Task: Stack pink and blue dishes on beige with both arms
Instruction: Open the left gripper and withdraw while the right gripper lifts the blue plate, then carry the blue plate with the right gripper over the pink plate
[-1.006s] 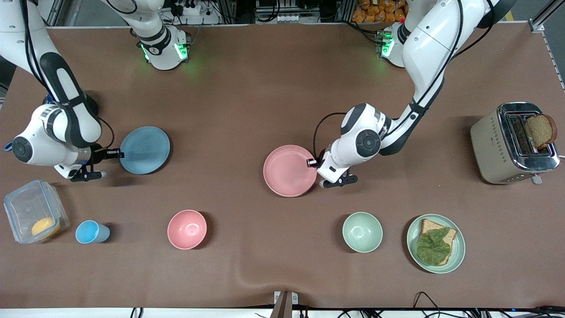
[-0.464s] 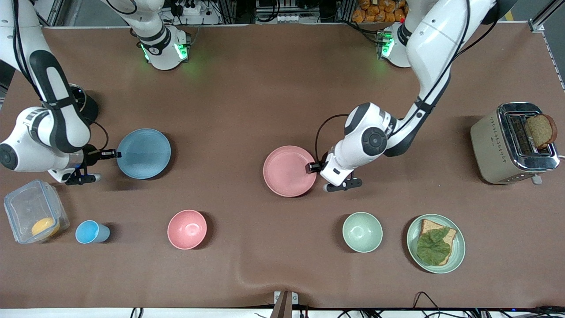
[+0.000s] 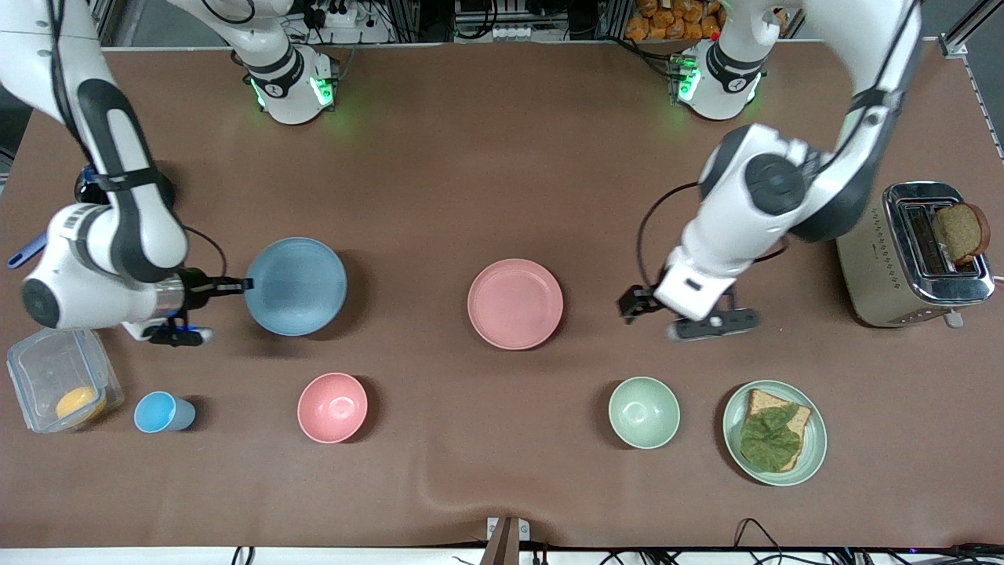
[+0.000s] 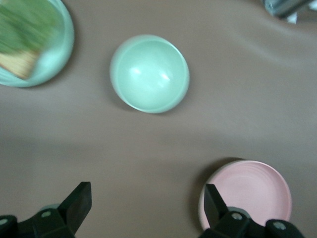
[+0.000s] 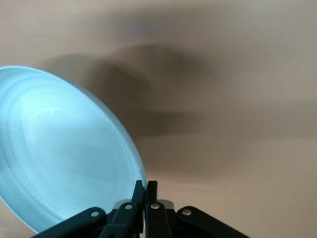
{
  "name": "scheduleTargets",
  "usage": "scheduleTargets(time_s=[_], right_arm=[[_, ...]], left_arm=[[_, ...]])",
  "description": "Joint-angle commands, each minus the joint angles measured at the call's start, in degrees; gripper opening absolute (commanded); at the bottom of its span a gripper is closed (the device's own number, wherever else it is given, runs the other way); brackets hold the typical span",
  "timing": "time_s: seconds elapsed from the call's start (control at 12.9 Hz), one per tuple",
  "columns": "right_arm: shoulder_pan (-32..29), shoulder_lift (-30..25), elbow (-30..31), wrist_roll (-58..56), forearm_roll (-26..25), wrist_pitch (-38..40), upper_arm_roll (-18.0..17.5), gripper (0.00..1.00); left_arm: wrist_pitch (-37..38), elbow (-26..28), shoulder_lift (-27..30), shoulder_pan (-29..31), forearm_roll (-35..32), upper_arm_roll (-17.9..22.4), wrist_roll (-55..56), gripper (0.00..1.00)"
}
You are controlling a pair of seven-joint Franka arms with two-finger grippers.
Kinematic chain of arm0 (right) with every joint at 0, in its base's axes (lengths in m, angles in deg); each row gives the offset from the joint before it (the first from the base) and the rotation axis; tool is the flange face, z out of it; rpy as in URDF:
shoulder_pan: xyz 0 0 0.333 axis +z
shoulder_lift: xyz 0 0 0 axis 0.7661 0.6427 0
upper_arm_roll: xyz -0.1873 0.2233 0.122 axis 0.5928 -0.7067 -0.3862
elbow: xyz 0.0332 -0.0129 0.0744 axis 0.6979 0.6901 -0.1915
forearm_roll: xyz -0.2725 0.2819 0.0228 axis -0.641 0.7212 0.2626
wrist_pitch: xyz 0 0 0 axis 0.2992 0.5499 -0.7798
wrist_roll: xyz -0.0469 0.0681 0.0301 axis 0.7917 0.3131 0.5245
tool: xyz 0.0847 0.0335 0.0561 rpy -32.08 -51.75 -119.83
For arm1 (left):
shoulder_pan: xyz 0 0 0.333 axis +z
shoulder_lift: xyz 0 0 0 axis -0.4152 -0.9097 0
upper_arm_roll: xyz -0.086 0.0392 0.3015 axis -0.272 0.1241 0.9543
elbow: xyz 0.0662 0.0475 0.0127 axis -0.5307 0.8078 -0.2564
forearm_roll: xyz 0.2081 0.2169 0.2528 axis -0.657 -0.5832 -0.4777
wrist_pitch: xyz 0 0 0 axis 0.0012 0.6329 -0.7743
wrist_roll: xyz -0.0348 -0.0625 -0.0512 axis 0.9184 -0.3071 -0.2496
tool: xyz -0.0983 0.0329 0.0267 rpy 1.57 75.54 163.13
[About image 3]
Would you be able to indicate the green bowl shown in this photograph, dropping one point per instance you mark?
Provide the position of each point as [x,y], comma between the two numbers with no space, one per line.
[644,413]

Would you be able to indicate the blue plate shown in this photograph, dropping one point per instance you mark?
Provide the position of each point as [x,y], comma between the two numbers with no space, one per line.
[296,286]

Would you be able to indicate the metal camera bracket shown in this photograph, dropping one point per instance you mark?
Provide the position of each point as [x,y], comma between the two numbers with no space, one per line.
[503,541]

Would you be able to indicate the pink plate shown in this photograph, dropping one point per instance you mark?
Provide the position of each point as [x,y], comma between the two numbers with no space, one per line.
[515,304]

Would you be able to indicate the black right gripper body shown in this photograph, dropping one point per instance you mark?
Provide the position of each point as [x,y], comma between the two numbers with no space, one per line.
[194,287]

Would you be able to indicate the blue cup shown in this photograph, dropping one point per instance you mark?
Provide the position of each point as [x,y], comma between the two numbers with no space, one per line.
[157,412]

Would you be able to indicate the bread slice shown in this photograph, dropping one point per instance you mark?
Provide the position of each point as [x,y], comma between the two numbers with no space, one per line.
[759,402]

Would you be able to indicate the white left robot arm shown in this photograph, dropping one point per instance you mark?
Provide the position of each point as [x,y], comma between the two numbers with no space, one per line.
[729,227]

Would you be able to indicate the white power strip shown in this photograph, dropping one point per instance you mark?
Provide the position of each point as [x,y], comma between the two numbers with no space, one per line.
[333,14]

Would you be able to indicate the orange food piece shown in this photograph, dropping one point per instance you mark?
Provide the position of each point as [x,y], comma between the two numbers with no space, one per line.
[80,404]

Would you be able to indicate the brown table cover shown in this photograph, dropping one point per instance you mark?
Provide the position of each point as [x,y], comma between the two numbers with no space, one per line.
[502,180]

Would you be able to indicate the pink bowl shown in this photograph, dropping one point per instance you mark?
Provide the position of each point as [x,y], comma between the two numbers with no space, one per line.
[332,408]

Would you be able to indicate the clear plastic container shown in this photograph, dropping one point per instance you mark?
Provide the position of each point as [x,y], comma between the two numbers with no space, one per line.
[47,377]

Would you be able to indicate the green plate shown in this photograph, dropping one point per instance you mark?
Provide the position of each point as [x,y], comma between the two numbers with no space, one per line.
[814,451]

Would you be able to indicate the silver beige toaster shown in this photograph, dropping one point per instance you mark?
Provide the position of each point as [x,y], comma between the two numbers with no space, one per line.
[871,271]

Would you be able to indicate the dark toast slice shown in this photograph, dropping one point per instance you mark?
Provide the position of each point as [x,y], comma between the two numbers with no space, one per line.
[961,234]

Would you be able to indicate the orange snack bag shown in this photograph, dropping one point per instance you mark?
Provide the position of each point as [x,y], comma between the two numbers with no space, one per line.
[674,20]

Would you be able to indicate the green lettuce leaf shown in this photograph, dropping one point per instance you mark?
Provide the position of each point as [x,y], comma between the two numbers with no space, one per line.
[770,443]

